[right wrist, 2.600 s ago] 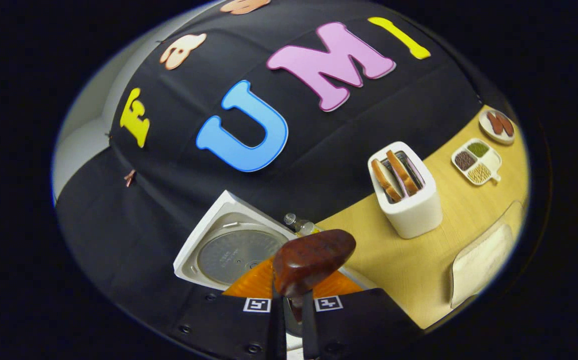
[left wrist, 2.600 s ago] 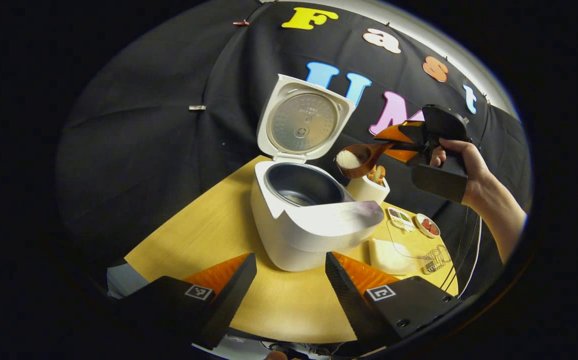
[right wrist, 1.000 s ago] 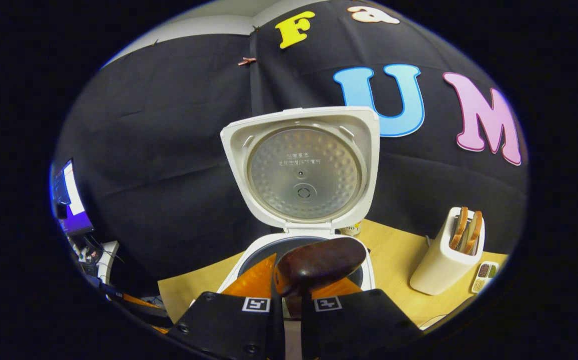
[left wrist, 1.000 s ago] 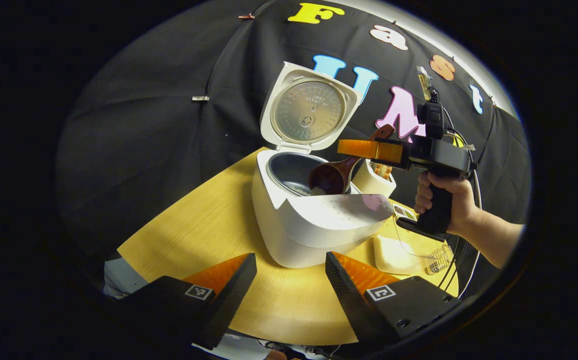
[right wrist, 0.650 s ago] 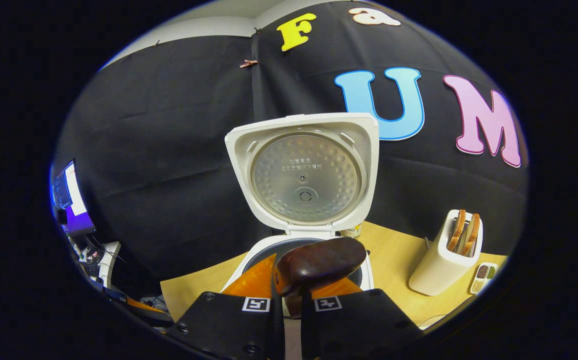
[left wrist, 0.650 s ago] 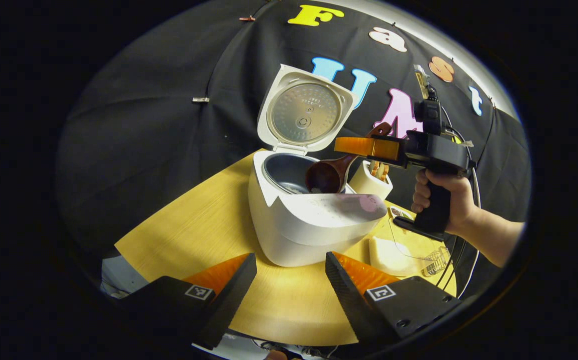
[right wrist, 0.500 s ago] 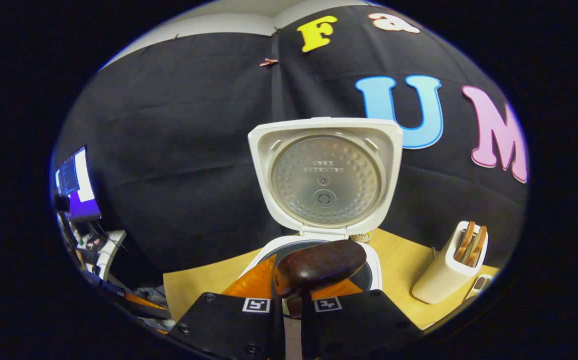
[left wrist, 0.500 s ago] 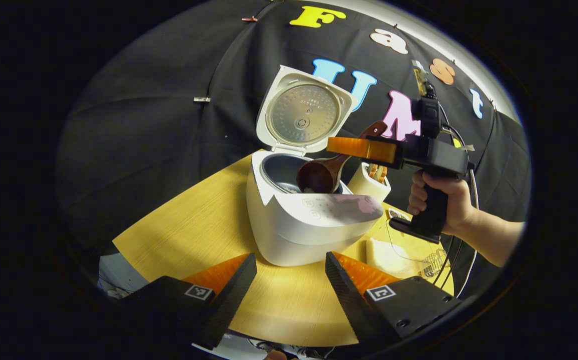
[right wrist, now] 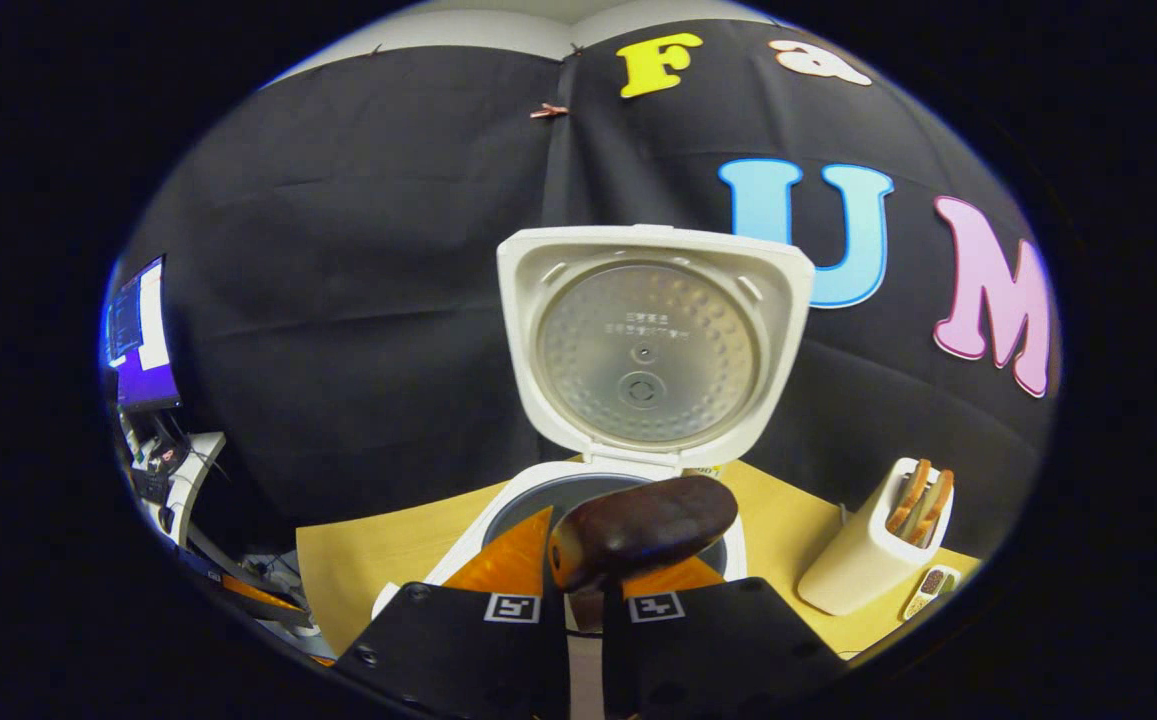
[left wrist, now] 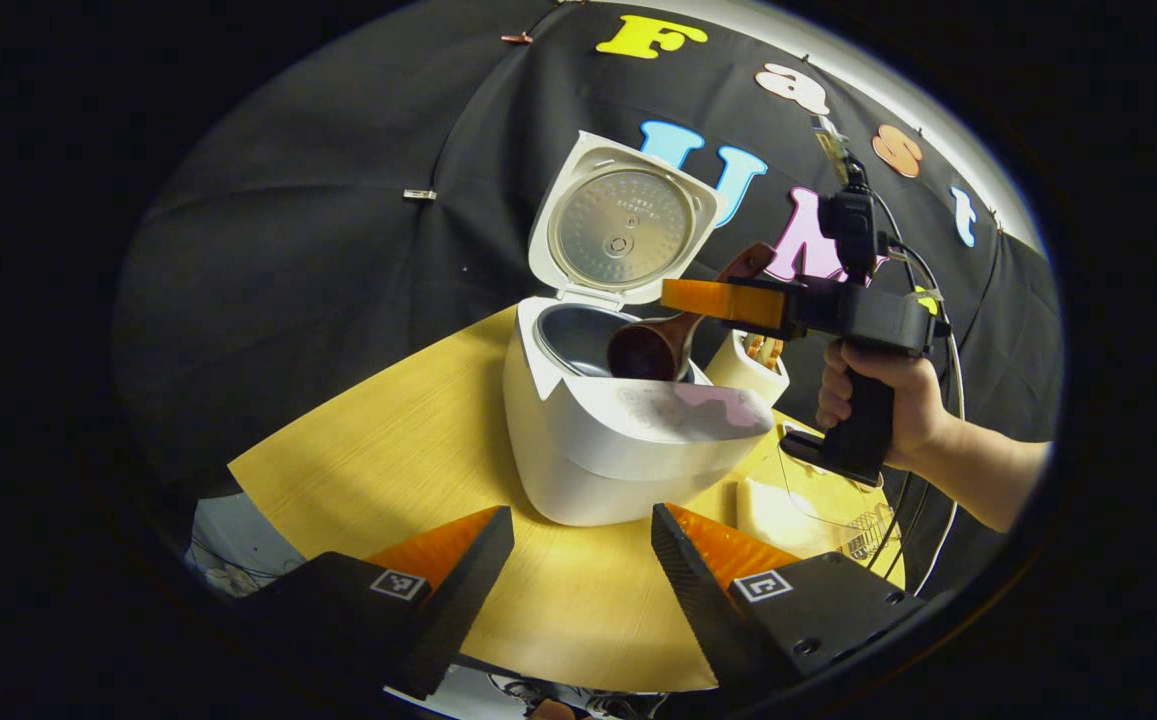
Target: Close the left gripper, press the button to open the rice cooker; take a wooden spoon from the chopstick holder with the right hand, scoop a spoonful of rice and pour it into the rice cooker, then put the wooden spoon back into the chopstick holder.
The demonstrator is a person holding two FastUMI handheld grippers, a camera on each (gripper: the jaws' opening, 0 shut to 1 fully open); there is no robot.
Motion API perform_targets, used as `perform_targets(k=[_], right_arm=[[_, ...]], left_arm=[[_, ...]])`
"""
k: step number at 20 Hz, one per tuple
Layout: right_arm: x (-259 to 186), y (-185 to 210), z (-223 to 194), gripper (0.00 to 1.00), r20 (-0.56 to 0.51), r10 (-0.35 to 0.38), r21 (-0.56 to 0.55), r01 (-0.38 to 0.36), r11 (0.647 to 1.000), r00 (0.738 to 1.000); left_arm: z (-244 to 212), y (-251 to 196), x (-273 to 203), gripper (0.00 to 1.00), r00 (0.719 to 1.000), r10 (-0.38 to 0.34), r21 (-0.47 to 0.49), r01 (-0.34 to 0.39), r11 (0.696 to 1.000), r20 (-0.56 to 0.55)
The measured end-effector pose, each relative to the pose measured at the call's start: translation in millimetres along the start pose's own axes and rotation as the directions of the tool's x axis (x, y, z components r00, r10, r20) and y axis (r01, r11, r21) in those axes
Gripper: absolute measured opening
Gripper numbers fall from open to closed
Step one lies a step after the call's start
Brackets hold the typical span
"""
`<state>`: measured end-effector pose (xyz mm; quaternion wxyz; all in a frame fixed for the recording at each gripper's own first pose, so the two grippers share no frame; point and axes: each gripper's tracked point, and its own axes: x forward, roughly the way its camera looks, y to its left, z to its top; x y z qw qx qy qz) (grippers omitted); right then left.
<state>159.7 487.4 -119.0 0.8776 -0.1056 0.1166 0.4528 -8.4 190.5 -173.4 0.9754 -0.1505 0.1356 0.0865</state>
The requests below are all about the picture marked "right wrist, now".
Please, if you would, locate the white toaster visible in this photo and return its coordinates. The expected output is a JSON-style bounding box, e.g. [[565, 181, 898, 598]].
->
[[798, 457, 956, 616]]

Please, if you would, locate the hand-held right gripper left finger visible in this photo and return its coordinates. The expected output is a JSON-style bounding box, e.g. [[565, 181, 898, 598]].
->
[[333, 505, 571, 720]]

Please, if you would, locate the white side desk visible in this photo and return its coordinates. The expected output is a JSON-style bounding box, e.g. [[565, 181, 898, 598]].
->
[[118, 410, 229, 546]]

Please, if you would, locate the toasted bread slice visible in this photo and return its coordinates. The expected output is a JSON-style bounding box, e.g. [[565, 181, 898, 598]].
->
[[906, 469, 955, 546], [886, 459, 932, 536]]

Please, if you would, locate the brown wooden spoon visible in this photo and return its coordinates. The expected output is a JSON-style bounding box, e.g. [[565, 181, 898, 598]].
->
[[548, 475, 739, 636]]

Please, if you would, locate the computer monitor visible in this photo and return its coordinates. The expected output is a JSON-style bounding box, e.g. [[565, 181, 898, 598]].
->
[[103, 255, 182, 413]]

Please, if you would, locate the white divided bean dish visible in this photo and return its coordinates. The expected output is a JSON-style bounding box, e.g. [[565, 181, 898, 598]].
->
[[901, 565, 961, 621]]

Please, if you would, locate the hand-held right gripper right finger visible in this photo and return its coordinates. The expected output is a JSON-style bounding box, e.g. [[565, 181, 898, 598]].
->
[[603, 555, 849, 720]]

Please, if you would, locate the white rice cooker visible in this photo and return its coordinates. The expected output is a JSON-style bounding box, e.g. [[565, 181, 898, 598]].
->
[[370, 224, 816, 631]]

